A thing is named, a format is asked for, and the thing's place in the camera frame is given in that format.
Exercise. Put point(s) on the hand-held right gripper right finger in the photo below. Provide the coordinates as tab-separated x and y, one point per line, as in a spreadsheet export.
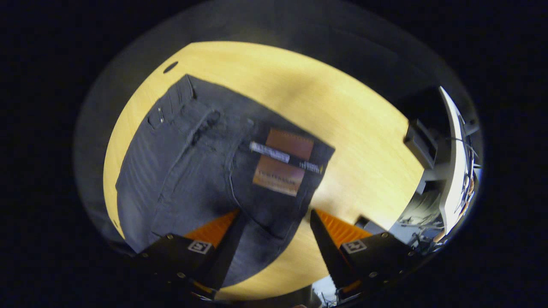
329	256

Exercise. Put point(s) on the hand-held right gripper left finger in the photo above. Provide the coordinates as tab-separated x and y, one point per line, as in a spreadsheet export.
227	256

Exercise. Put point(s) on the dark blue jeans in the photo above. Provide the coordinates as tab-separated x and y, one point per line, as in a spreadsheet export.
184	171

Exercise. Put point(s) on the grey ribbed object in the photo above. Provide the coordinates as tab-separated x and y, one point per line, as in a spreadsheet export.
424	207

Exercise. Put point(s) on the black box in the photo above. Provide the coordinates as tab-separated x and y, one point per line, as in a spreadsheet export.
421	143

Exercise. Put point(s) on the white desk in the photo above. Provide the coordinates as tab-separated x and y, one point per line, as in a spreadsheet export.
454	171

